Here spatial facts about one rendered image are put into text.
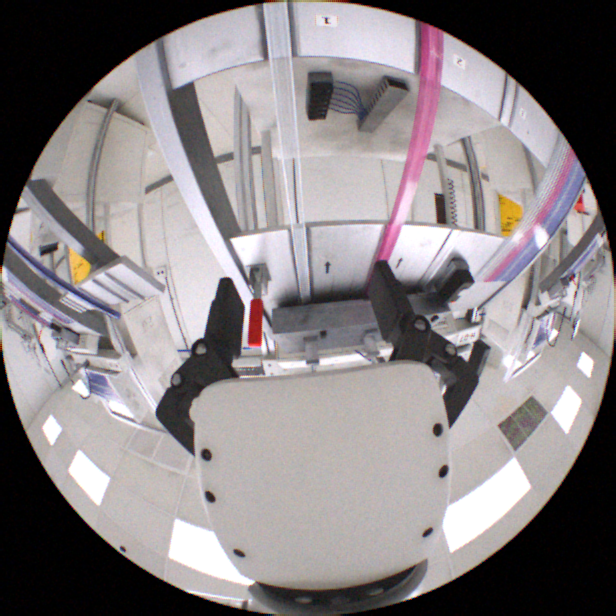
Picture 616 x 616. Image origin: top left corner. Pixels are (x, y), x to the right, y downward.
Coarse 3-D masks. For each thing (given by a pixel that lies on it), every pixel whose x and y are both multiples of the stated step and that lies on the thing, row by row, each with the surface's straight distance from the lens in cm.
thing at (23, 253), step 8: (8, 240) 35; (16, 248) 35; (24, 256) 35; (32, 256) 35; (32, 264) 34; (40, 264) 34; (40, 272) 34; (48, 272) 34; (48, 280) 35; (56, 280) 34; (64, 280) 35; (64, 288) 35; (72, 288) 35; (80, 296) 35; (88, 296) 36; (88, 304) 36; (96, 304) 36; (104, 312) 38; (112, 312) 38
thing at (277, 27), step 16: (272, 16) 17; (272, 32) 17; (288, 32) 17; (272, 48) 16; (288, 48) 16; (272, 64) 16; (288, 64) 16; (272, 80) 16; (288, 80) 16; (288, 96) 16; (288, 112) 16; (288, 128) 16; (288, 144) 16; (288, 160) 17; (288, 176) 17; (288, 192) 18; (288, 208) 19; (304, 224) 20; (304, 240) 22; (304, 256) 24; (304, 272) 26; (304, 288) 30; (304, 304) 34
